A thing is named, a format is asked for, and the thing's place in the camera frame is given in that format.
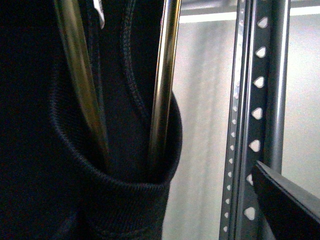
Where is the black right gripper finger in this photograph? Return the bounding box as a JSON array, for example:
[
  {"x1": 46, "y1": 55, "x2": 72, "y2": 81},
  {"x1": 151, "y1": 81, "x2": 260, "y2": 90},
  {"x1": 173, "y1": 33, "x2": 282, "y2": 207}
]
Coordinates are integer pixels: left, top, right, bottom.
[{"x1": 252, "y1": 161, "x2": 320, "y2": 240}]

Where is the black printed t-shirt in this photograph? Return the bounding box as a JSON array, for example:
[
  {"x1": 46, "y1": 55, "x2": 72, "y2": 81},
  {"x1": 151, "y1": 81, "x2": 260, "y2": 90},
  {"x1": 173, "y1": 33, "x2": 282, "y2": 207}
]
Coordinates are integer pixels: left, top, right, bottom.
[{"x1": 0, "y1": 0, "x2": 182, "y2": 240}]

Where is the gold metal clothes hanger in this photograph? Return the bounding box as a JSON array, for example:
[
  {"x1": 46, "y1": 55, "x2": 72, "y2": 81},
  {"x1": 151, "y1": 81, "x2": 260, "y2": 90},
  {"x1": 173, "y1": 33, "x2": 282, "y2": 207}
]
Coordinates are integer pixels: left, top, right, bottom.
[{"x1": 54, "y1": 0, "x2": 181, "y2": 174}]

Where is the grey metal drying rack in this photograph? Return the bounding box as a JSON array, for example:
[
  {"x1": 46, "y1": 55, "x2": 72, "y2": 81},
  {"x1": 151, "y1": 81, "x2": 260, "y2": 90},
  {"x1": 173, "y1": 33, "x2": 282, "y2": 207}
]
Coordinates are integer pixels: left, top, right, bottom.
[{"x1": 179, "y1": 0, "x2": 320, "y2": 240}]

